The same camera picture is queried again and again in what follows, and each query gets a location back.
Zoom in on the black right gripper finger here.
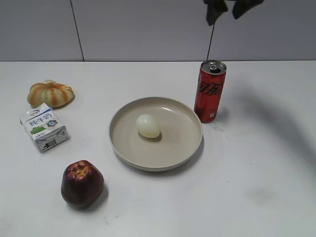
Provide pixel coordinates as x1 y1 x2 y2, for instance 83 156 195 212
232 0 264 19

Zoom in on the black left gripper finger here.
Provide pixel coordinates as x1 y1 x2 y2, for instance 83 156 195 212
203 0 228 26

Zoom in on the white egg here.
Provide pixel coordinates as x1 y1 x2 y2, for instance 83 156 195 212
135 114 160 138

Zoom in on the beige round plate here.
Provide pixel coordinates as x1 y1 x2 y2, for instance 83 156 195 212
109 97 203 172

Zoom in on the red cola can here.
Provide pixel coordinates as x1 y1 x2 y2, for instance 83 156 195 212
194 60 227 123

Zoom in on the striped bread bun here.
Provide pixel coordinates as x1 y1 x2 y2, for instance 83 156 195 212
27 80 75 108

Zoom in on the white milk carton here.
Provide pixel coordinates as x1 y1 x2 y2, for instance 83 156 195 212
20 103 70 153

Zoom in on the dark red apple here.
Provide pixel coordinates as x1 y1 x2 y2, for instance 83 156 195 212
61 160 105 208

